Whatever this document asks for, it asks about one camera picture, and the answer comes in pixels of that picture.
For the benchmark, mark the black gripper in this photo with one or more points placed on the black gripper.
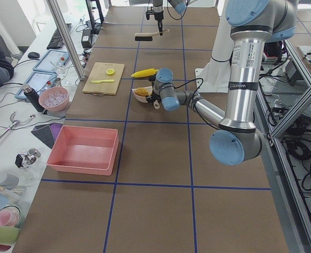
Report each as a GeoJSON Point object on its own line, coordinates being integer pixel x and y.
{"type": "Point", "coordinates": [158, 16]}
{"type": "Point", "coordinates": [150, 99]}

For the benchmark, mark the beige plastic dustpan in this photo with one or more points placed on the beige plastic dustpan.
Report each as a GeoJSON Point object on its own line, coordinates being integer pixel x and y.
{"type": "Point", "coordinates": [142, 99]}

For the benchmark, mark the orange-brown toy potato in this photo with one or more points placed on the orange-brown toy potato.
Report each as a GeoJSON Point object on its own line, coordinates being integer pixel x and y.
{"type": "Point", "coordinates": [141, 91]}

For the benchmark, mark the beige hand brush black bristles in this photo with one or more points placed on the beige hand brush black bristles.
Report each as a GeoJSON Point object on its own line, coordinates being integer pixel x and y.
{"type": "Point", "coordinates": [148, 37]}

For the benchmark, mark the yellow toy corn cob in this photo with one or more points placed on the yellow toy corn cob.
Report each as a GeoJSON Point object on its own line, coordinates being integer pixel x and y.
{"type": "Point", "coordinates": [144, 73]}

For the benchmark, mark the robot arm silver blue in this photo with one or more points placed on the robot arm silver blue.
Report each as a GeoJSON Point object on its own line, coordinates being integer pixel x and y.
{"type": "Point", "coordinates": [179, 6]}
{"type": "Point", "coordinates": [247, 26]}

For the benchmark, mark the pink plastic bin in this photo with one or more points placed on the pink plastic bin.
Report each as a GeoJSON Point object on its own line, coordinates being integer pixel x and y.
{"type": "Point", "coordinates": [84, 150]}

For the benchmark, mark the yellow lemon slices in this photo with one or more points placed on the yellow lemon slices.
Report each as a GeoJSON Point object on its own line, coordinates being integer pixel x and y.
{"type": "Point", "coordinates": [110, 71]}

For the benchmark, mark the yellow plastic knife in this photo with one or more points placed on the yellow plastic knife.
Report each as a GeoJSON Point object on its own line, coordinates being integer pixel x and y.
{"type": "Point", "coordinates": [103, 81]}

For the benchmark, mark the bamboo cutting board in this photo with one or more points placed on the bamboo cutting board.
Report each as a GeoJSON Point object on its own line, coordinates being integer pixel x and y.
{"type": "Point", "coordinates": [104, 78]}

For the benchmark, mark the pink bowl with clear items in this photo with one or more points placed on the pink bowl with clear items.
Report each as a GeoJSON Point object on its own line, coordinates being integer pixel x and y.
{"type": "Point", "coordinates": [54, 99]}

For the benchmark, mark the black keyboard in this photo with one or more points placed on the black keyboard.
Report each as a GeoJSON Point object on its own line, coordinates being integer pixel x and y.
{"type": "Point", "coordinates": [56, 41]}

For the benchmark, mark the blue teach pendant far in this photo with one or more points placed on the blue teach pendant far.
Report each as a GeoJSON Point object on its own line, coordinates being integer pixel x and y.
{"type": "Point", "coordinates": [51, 59]}

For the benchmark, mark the blue teach pendant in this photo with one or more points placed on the blue teach pendant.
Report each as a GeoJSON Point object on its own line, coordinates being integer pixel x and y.
{"type": "Point", "coordinates": [39, 81]}
{"type": "Point", "coordinates": [51, 59]}

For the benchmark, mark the blue teach pendant near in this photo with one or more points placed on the blue teach pendant near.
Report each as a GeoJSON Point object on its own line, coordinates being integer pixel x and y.
{"type": "Point", "coordinates": [39, 81]}

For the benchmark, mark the black water bottle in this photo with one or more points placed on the black water bottle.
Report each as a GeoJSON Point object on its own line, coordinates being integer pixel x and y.
{"type": "Point", "coordinates": [33, 97]}

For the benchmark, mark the black computer mouse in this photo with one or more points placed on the black computer mouse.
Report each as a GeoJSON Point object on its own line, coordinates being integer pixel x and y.
{"type": "Point", "coordinates": [33, 55]}

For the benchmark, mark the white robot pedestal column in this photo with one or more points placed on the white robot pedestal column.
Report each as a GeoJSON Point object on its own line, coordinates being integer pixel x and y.
{"type": "Point", "coordinates": [216, 73]}

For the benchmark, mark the aluminium frame post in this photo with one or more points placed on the aluminium frame post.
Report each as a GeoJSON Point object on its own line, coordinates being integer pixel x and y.
{"type": "Point", "coordinates": [62, 28]}

